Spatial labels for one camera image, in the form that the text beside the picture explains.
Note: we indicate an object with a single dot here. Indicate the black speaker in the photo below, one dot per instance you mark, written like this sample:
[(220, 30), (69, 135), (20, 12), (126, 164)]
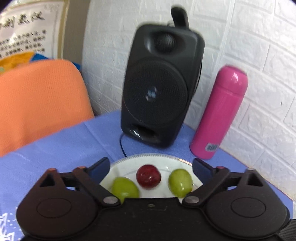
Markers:
[(159, 92)]

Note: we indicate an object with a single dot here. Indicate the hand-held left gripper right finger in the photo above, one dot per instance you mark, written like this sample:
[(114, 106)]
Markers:
[(202, 168)]

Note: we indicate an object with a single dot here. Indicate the blue printed tablecloth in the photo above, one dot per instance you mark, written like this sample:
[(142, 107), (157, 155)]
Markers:
[(57, 148)]

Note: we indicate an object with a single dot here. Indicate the green apple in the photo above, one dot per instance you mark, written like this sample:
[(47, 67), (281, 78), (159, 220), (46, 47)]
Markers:
[(180, 183), (124, 188)]

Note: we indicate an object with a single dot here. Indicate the dark red plum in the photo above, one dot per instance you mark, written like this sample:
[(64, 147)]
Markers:
[(148, 176)]

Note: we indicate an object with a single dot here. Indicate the orange chair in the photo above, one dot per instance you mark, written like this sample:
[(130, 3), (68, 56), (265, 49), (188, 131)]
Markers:
[(41, 102)]

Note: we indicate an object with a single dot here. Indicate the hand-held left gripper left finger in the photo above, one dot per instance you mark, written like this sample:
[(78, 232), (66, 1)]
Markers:
[(99, 169)]

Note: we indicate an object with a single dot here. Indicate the white plate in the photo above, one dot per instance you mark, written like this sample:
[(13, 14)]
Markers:
[(161, 162)]

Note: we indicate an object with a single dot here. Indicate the pink thermos bottle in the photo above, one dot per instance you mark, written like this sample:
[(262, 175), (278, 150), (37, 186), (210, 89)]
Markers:
[(217, 115)]

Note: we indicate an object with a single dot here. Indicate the yellow plastic bag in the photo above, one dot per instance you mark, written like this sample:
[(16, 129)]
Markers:
[(16, 60)]

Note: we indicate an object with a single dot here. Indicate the wall poster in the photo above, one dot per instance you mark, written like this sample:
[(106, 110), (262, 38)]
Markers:
[(25, 30)]

